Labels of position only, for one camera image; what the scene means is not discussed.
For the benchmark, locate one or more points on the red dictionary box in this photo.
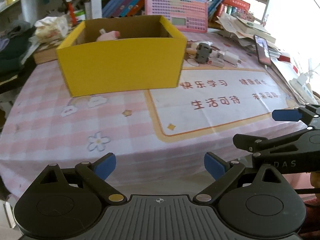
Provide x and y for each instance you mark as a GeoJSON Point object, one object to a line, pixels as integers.
{"type": "Point", "coordinates": [238, 4]}

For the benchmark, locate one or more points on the white power strip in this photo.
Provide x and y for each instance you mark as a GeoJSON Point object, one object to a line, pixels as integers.
{"type": "Point", "coordinates": [299, 85]}

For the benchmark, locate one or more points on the yellow cardboard box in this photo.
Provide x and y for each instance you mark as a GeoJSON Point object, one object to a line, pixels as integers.
{"type": "Point", "coordinates": [148, 55]}

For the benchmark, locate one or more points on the stack of papers and books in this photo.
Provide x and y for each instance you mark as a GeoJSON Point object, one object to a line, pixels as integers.
{"type": "Point", "coordinates": [244, 29]}

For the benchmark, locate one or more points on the black smartphone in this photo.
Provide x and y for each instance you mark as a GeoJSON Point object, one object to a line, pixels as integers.
{"type": "Point", "coordinates": [262, 51]}

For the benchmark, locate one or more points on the pink printed table mat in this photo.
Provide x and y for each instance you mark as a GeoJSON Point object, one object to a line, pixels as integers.
{"type": "Point", "coordinates": [155, 134]}

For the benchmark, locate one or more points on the row of blue books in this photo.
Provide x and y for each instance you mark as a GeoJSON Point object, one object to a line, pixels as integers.
{"type": "Point", "coordinates": [125, 2]}

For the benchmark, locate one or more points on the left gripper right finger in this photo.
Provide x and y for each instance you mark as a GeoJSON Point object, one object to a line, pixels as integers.
{"type": "Point", "coordinates": [225, 175]}

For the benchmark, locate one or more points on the pink plush pig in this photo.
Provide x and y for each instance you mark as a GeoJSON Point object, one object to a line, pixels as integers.
{"type": "Point", "coordinates": [112, 35]}

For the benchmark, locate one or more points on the white power adapter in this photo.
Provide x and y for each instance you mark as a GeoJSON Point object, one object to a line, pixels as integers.
{"type": "Point", "coordinates": [228, 57]}

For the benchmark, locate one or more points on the pink learning keyboard tablet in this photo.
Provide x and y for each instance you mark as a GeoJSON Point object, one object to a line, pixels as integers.
{"type": "Point", "coordinates": [186, 15]}

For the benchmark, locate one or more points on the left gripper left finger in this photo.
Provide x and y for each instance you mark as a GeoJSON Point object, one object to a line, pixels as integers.
{"type": "Point", "coordinates": [95, 174]}

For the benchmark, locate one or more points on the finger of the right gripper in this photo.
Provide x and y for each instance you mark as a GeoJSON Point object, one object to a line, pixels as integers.
{"type": "Point", "coordinates": [286, 115]}

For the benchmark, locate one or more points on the pile of clothes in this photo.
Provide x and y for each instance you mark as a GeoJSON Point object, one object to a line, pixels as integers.
{"type": "Point", "coordinates": [18, 35]}

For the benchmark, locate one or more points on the grey toy car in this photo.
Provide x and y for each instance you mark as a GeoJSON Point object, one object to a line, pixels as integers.
{"type": "Point", "coordinates": [203, 52]}

